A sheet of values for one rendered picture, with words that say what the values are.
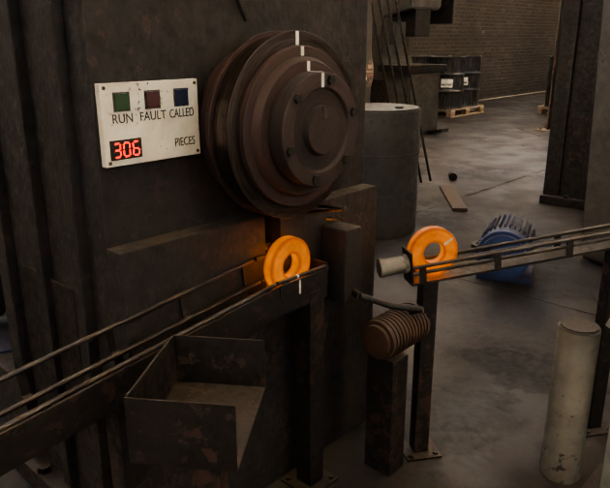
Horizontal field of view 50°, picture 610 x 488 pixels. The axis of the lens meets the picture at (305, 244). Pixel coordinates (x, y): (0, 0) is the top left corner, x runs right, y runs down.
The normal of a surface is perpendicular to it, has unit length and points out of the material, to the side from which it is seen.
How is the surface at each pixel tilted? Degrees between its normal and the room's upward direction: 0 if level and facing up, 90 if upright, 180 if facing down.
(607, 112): 90
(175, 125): 90
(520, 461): 0
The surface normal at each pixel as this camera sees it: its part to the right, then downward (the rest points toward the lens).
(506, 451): 0.00, -0.95
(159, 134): 0.73, 0.20
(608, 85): -0.84, 0.17
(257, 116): -0.26, 0.06
